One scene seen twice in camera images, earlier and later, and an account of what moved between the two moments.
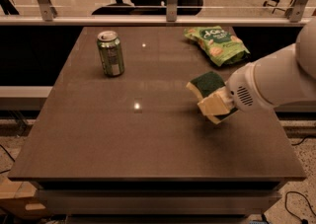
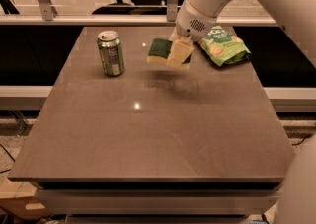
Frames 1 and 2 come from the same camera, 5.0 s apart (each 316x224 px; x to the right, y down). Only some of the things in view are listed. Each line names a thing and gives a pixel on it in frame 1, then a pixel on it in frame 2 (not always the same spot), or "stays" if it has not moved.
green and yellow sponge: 204,84 -> 160,52
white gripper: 241,87 -> 192,22
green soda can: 112,52 stays
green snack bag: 219,43 stays
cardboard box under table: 22,198 stays
